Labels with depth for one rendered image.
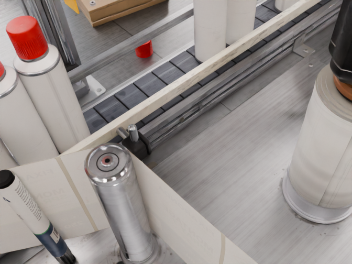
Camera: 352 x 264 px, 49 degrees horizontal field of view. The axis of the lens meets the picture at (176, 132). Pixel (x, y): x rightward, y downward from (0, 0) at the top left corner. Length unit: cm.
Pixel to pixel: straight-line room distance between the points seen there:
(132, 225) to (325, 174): 20
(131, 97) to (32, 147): 19
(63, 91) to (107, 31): 38
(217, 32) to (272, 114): 15
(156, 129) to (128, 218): 24
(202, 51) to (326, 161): 31
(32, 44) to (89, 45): 38
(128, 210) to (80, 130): 21
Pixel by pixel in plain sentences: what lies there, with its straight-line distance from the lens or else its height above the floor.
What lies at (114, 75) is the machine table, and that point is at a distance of 73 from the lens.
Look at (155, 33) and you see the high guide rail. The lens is 60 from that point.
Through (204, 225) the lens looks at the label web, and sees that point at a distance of 29.
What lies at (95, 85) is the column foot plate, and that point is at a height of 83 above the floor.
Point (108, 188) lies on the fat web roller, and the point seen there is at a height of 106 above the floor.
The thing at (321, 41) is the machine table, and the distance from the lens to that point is 80.
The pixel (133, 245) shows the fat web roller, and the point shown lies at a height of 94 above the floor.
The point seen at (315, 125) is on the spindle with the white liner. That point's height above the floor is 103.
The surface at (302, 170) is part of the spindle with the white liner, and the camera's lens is 44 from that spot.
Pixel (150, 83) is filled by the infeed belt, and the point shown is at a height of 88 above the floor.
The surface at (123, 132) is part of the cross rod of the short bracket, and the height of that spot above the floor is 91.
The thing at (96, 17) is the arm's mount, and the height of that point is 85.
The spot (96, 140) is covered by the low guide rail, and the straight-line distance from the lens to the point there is 52.
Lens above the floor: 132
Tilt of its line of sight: 52 degrees down
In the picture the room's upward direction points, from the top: 6 degrees counter-clockwise
